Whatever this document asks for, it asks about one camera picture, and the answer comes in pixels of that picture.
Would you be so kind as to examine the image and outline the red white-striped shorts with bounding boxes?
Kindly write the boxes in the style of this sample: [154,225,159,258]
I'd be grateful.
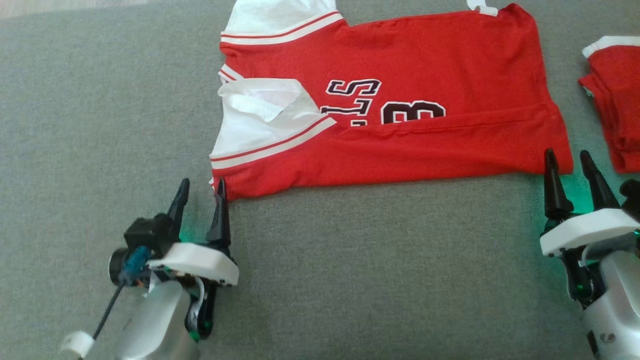
[578,35,640,174]

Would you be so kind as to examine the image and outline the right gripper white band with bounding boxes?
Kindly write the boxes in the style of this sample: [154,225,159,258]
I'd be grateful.
[540,148,640,306]

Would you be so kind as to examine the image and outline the thin black cable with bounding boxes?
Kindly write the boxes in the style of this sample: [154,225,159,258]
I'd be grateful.
[92,282,126,341]

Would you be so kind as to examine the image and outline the red basketball jersey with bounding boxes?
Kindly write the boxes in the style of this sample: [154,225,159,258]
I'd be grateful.
[209,0,574,202]

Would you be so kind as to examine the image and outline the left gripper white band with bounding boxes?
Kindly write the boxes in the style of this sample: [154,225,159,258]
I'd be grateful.
[147,178,240,343]

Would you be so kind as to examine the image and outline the grey fabric sofa seat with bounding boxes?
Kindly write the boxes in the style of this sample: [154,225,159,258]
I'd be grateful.
[0,0,640,360]

